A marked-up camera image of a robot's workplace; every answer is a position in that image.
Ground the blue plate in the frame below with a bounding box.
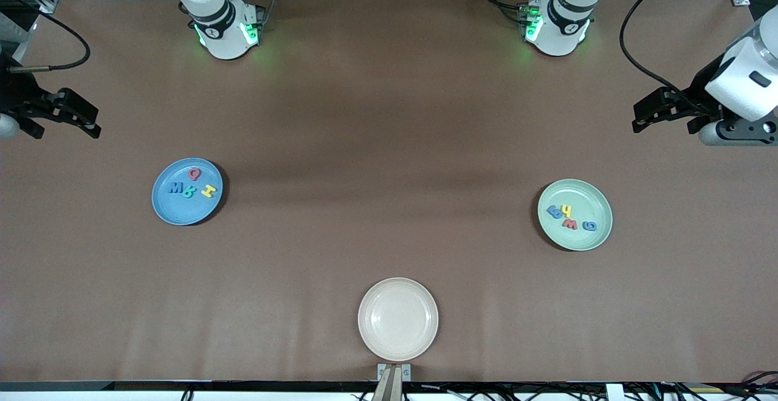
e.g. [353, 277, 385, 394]
[151, 157, 224, 226]

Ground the green plate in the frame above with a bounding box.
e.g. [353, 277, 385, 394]
[537, 179, 613, 252]

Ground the beige plate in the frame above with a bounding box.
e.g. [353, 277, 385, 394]
[357, 277, 439, 363]

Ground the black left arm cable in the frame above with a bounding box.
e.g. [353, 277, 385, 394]
[619, 0, 721, 116]

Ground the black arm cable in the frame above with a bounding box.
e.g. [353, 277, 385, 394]
[0, 0, 92, 74]
[619, 0, 721, 116]

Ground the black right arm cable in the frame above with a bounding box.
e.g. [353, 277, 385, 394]
[0, 0, 92, 74]

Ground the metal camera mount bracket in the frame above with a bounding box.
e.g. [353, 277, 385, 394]
[377, 363, 412, 401]

